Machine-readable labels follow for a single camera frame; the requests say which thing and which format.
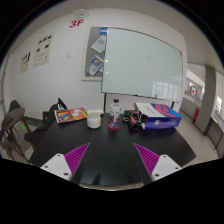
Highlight red 3F sign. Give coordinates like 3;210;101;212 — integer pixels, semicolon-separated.
69;19;84;29

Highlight white wall poster left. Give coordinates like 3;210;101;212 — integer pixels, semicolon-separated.
20;52;31;73

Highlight dark green chair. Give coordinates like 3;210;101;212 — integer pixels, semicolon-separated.
9;100;20;112

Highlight white wall poster right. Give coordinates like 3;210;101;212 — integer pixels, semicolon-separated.
33;32;55;67

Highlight round brown wooden table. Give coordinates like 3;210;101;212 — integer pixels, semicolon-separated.
1;108;30;163

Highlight black table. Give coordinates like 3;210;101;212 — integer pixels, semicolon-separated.
31;115;195;187

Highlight red round coaster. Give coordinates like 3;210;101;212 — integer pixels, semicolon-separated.
106;123;120;131

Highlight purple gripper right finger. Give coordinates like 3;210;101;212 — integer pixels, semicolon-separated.
134;143;181;181

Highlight grey pin board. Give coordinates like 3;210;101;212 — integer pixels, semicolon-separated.
82;27;108;81

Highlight clear plastic water bottle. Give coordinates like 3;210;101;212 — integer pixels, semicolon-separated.
108;98;121;127

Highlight large whiteboard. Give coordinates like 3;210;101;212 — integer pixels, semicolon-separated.
102;28;183;102

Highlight colourful book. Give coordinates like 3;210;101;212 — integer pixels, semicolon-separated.
54;107;87;123

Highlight white ceramic mug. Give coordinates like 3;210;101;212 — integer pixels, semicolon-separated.
87;109;104;129

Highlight white wall poster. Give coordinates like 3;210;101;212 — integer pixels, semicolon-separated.
33;32;55;67
20;52;31;73

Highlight black red small items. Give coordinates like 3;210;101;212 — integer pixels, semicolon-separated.
124;110;142;130

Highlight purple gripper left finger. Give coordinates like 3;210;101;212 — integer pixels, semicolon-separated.
41;143;90;181

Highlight blue white cardboard box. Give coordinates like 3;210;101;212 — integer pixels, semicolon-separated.
134;102;182;130

